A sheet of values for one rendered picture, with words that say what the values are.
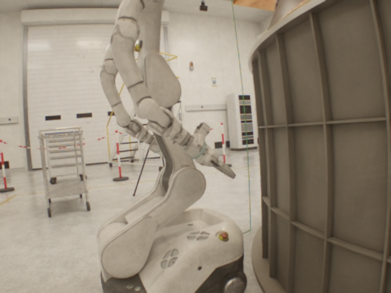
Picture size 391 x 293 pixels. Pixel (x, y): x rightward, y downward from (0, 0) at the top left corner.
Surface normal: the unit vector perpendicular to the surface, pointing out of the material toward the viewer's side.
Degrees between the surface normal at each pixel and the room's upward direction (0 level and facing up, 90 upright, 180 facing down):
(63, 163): 90
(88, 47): 90
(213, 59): 90
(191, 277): 90
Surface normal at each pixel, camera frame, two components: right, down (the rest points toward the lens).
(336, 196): -0.94, 0.08
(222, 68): 0.32, 0.00
